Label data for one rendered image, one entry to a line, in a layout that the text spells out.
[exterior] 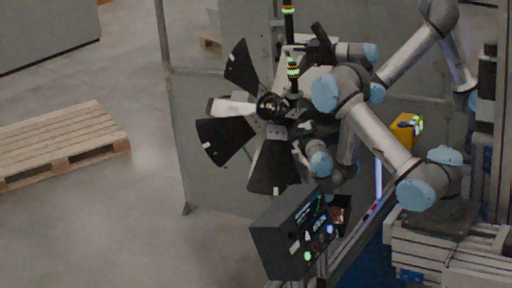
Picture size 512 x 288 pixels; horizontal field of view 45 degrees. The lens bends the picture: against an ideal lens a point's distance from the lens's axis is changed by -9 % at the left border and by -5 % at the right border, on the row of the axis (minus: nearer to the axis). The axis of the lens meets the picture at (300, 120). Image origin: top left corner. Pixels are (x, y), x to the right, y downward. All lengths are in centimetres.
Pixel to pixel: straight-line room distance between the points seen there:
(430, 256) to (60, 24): 656
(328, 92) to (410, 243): 61
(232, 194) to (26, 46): 453
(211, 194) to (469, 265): 236
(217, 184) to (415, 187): 228
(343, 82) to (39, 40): 632
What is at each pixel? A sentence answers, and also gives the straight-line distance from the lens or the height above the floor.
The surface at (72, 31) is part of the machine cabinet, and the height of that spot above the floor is 25.
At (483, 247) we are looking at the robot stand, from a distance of 218.
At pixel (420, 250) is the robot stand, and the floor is 91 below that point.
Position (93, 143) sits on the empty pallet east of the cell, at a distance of 523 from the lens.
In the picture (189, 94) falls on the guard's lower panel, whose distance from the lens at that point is 390.
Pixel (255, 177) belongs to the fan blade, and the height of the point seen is 100.
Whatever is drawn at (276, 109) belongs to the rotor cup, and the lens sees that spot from 262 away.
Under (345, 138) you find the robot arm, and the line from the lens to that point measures 229.
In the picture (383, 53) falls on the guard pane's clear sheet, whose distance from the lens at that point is 320.
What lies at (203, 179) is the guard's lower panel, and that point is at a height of 27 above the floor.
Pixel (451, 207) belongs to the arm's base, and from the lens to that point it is 217.
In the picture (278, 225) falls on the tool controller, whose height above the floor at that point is 125.
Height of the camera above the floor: 225
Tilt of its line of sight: 25 degrees down
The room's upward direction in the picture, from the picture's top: 5 degrees counter-clockwise
